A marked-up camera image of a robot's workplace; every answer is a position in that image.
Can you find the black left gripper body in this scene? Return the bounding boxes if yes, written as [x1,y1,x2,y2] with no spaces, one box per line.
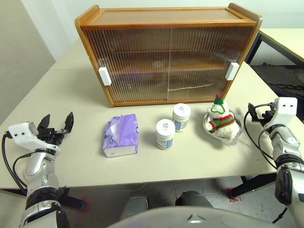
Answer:
[37,127,65,146]

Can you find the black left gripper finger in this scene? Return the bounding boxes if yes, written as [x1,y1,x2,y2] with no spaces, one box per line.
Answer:
[62,111,75,134]
[37,114,51,131]

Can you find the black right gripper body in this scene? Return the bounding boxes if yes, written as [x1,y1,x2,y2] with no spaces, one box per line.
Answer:
[261,104,277,124]

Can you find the white plush snowman toy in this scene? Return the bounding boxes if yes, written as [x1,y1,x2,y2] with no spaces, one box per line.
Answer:
[205,94,240,139]

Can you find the white door handle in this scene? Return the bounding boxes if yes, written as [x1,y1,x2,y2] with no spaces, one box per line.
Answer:
[226,62,240,81]
[98,67,112,86]

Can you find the purple tissue pack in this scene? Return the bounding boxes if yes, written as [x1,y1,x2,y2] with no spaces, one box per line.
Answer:
[102,114,140,159]

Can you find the white jar with blue label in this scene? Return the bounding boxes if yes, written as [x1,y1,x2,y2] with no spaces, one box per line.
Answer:
[155,119,176,150]
[172,103,191,133]

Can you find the ribbed clear sliding door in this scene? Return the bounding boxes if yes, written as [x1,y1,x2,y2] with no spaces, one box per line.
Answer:
[167,25,255,101]
[83,27,172,104]

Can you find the wooden cabinet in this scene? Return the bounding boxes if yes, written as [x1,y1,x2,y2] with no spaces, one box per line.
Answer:
[75,2,263,108]

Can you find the steel bowl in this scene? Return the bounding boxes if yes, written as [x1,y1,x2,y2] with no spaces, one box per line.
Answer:
[202,109,245,147]

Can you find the black table leg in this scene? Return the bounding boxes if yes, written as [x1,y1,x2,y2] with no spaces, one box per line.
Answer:
[58,187,87,212]
[228,174,279,200]

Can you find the red floor tape mark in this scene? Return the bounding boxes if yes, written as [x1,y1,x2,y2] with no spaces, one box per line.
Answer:
[76,197,93,215]
[225,187,243,203]

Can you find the dark grey rounded shape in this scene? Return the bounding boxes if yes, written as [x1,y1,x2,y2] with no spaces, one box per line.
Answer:
[120,196,150,220]
[175,190,214,210]

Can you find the grey robot torso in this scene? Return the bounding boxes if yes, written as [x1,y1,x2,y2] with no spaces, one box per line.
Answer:
[106,206,277,228]

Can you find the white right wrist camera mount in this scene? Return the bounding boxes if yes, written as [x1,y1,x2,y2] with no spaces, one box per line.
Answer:
[262,96,298,131]

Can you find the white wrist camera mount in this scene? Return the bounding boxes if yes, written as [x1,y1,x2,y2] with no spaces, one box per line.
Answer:
[8,121,60,152]
[262,96,298,131]

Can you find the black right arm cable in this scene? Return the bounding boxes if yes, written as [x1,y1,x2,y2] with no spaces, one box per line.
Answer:
[244,102,281,171]

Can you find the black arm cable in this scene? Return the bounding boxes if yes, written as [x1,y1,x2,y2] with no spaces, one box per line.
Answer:
[1,133,31,193]
[244,102,281,171]

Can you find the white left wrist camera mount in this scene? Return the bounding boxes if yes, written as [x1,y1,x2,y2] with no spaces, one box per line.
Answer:
[8,121,60,152]

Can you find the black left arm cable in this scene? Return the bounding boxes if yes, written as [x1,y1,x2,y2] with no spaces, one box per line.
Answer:
[1,133,31,193]

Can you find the beige table with black frame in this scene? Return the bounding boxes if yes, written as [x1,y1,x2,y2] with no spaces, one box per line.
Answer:
[246,28,304,70]

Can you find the thin white floor cable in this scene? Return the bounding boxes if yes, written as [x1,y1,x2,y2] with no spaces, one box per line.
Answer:
[89,182,146,193]

